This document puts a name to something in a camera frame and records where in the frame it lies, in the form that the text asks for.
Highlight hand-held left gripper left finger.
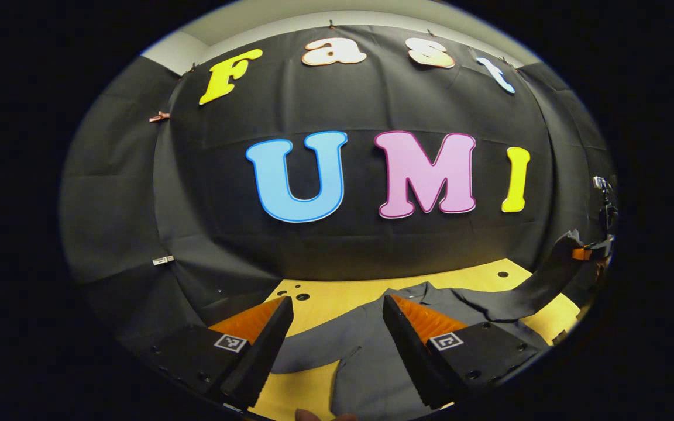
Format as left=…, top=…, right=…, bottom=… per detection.
left=137, top=295, right=295, bottom=411

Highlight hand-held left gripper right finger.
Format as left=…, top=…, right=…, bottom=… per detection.
left=382, top=294, right=550, bottom=410

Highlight grey button-up shirt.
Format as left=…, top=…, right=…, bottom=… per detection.
left=267, top=229, right=583, bottom=420

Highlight black backdrop cloth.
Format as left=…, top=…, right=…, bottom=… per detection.
left=59, top=25, right=615, bottom=351

